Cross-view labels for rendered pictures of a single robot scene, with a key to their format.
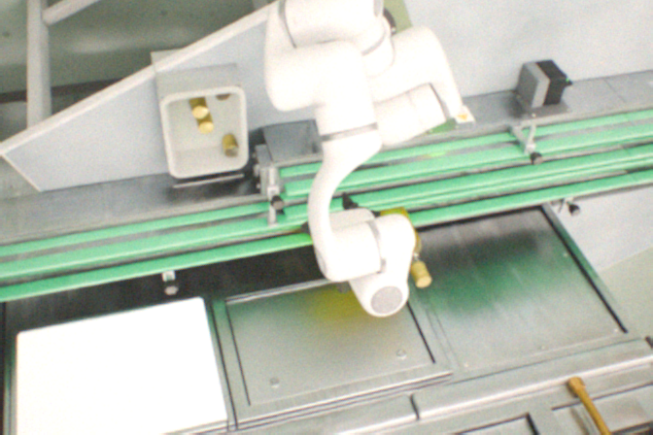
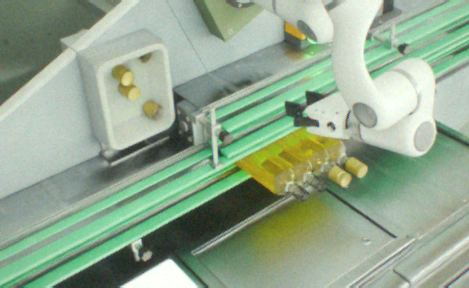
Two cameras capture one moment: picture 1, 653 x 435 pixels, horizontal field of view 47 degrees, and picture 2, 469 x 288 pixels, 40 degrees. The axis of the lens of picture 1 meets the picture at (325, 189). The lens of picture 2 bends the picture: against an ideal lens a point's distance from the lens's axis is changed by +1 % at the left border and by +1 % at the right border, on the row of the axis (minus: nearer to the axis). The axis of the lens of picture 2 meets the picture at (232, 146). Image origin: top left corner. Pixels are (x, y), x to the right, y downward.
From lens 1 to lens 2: 0.52 m
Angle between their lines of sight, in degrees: 16
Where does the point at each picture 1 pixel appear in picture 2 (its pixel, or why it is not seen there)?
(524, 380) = not seen: outside the picture
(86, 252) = (60, 243)
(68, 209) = (19, 212)
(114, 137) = (45, 129)
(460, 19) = not seen: outside the picture
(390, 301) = (426, 137)
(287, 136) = (198, 89)
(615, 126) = (441, 14)
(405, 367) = (376, 249)
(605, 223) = not seen: hidden behind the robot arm
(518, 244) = not seen: hidden behind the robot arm
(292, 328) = (264, 254)
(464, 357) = (412, 228)
